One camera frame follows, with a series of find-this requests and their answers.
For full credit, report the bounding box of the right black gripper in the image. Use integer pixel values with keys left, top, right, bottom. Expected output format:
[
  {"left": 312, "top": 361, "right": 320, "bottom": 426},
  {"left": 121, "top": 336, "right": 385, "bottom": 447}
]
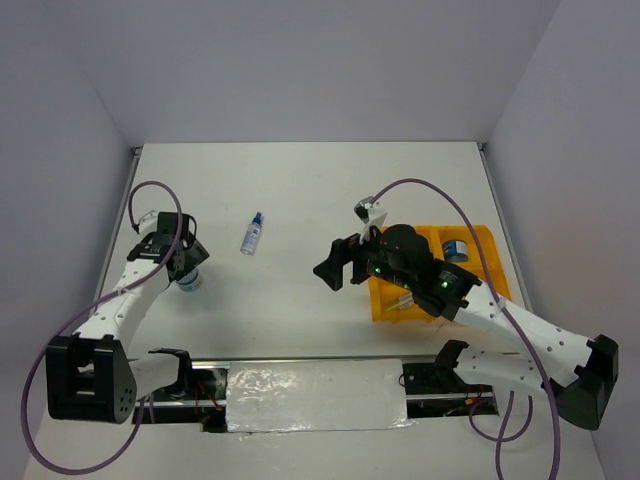
[{"left": 312, "top": 219, "right": 414, "bottom": 290}]

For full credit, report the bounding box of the clear blue spray bottle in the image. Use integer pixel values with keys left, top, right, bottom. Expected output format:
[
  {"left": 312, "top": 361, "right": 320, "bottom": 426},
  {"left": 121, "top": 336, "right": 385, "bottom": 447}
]
[{"left": 240, "top": 212, "right": 263, "bottom": 256}]

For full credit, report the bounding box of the green gel pen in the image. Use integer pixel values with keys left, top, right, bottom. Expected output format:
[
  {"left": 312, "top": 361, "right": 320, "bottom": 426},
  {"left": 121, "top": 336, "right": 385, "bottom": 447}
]
[{"left": 395, "top": 300, "right": 414, "bottom": 311}]

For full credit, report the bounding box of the blue lidded round jar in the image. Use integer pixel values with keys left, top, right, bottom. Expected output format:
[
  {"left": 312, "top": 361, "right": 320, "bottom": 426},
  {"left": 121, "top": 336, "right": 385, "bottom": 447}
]
[{"left": 442, "top": 240, "right": 469, "bottom": 263}]

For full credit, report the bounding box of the yellow gel pen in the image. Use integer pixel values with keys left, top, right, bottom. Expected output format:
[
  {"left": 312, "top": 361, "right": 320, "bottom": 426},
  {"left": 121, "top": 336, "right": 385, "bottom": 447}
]
[{"left": 385, "top": 299, "right": 404, "bottom": 311}]

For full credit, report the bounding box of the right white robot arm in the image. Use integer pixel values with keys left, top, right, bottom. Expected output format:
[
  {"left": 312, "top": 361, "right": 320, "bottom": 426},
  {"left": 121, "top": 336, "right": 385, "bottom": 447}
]
[{"left": 313, "top": 224, "right": 619, "bottom": 431}]

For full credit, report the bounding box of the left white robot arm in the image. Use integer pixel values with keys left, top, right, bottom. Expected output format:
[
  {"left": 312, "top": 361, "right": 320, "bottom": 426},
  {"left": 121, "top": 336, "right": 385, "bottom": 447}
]
[{"left": 45, "top": 212, "right": 209, "bottom": 424}]

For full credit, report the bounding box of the silver foil covered plate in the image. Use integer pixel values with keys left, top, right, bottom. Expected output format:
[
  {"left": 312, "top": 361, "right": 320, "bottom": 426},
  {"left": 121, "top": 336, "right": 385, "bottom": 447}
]
[{"left": 226, "top": 359, "right": 411, "bottom": 433}]

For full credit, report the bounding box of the yellow divided storage tray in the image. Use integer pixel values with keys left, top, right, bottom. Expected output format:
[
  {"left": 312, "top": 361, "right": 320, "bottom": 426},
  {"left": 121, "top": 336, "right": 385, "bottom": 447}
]
[{"left": 368, "top": 225, "right": 512, "bottom": 323}]

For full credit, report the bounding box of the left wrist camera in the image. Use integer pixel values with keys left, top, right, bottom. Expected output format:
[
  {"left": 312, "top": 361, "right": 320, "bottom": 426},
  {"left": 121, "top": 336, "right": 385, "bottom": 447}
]
[{"left": 136, "top": 210, "right": 158, "bottom": 235}]

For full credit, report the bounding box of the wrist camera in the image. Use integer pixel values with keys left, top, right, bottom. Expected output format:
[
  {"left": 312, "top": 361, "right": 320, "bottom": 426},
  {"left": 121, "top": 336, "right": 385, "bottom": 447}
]
[
  {"left": 136, "top": 210, "right": 158, "bottom": 235},
  {"left": 354, "top": 196, "right": 388, "bottom": 244}
]

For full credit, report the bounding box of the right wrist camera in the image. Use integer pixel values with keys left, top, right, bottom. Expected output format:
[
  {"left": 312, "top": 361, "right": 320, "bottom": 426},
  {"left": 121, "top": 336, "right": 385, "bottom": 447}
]
[{"left": 354, "top": 196, "right": 388, "bottom": 244}]

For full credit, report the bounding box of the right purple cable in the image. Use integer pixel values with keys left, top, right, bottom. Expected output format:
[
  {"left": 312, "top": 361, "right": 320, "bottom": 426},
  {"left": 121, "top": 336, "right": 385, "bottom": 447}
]
[{"left": 372, "top": 178, "right": 562, "bottom": 480}]

